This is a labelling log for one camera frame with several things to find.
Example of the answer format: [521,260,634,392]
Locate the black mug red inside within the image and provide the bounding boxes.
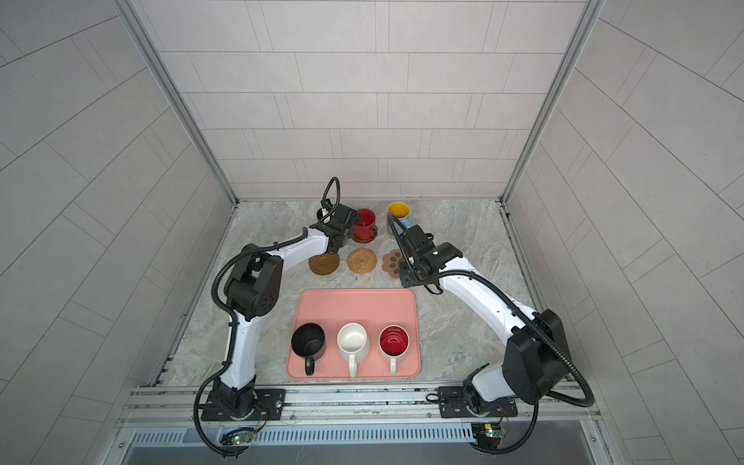
[352,208,378,232]

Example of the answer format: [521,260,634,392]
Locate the cork paw print coaster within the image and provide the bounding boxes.
[382,249,403,279]

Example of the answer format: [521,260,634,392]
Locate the dark wooden round coaster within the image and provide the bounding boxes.
[308,253,340,276]

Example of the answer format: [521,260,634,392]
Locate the woven rattan round coaster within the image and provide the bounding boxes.
[347,248,378,274]

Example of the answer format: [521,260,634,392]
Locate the blue mug yellow inside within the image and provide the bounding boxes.
[386,201,412,240]

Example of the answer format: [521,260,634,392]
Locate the white mug red inside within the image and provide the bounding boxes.
[378,325,410,376]

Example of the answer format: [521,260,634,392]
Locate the black mug front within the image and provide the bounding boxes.
[291,323,327,376]

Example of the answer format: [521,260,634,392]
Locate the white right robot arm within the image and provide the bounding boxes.
[389,218,594,415]

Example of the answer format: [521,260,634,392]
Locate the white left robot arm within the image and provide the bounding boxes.
[203,201,360,420]

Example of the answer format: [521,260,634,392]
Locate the pink tray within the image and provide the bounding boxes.
[286,289,420,382]

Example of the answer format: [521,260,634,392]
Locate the right circuit board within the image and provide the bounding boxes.
[471,422,508,443]

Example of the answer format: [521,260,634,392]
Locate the circuit board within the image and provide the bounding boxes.
[220,427,260,447]
[471,422,508,443]

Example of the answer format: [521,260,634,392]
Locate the left circuit board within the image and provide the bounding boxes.
[220,427,260,447]

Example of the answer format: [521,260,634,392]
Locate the metal corner profile left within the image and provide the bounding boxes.
[112,0,239,207]

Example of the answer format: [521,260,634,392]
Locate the metal corner profile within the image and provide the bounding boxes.
[501,0,605,205]
[112,0,239,207]

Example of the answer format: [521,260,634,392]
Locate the metal corner profile right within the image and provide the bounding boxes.
[501,0,605,205]

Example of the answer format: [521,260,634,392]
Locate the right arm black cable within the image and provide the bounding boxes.
[386,212,597,455]

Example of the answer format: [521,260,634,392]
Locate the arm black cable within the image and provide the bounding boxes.
[193,176,342,459]
[386,212,597,455]

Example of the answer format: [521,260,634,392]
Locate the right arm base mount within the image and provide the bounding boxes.
[425,363,518,419]

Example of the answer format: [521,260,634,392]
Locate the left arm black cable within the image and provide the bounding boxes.
[193,176,342,459]

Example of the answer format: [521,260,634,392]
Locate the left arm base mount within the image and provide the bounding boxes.
[200,378,287,422]

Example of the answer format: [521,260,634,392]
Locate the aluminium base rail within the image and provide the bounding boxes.
[110,383,606,457]

